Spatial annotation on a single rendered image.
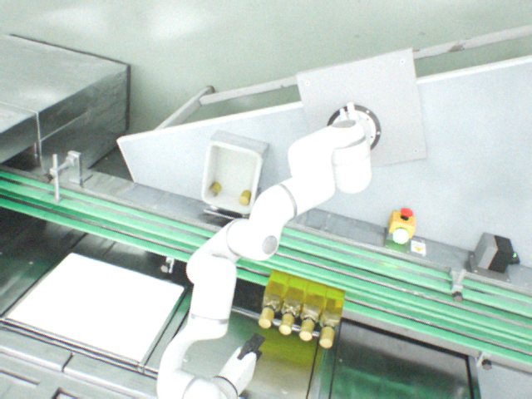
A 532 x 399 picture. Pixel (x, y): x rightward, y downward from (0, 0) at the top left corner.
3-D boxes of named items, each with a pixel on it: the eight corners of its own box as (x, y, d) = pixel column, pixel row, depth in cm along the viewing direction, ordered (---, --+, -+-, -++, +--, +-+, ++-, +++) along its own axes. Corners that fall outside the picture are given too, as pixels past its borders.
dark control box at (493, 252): (473, 250, 155) (476, 267, 147) (483, 230, 150) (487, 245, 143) (499, 258, 154) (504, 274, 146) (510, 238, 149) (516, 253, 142)
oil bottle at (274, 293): (275, 267, 160) (258, 311, 142) (278, 253, 157) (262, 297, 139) (292, 272, 159) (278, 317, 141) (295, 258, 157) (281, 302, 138)
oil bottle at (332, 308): (327, 283, 158) (317, 329, 140) (331, 269, 155) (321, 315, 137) (343, 288, 157) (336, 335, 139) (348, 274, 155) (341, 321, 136)
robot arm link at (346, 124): (278, 210, 117) (263, 148, 110) (354, 173, 127) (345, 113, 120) (301, 223, 109) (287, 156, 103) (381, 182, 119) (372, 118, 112)
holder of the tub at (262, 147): (208, 201, 170) (200, 213, 164) (218, 129, 156) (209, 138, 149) (255, 215, 168) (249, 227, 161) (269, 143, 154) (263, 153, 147)
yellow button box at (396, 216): (386, 226, 158) (386, 239, 152) (393, 207, 154) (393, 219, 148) (408, 233, 157) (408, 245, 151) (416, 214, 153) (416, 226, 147)
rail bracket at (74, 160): (80, 175, 174) (40, 207, 155) (78, 132, 165) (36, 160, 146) (92, 179, 173) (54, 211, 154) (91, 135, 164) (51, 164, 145)
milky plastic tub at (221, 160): (209, 189, 167) (199, 201, 160) (217, 129, 155) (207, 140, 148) (258, 203, 165) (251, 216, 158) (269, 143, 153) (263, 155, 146)
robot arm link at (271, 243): (266, 182, 117) (213, 207, 111) (295, 184, 104) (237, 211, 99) (284, 234, 120) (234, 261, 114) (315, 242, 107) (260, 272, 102)
